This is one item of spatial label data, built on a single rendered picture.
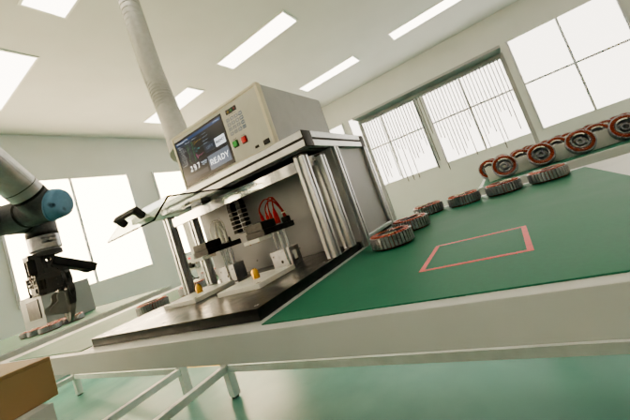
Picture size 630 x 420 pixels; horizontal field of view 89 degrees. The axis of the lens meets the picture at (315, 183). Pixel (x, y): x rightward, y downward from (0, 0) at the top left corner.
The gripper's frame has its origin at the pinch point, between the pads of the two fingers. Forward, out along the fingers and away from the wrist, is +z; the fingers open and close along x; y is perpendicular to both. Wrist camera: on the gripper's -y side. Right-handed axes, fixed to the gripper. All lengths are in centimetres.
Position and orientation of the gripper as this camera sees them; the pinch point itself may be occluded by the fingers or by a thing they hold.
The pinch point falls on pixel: (72, 316)
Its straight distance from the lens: 121.2
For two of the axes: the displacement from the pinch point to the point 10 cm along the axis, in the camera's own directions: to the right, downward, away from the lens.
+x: 8.1, -3.2, -4.9
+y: -4.8, 0.9, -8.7
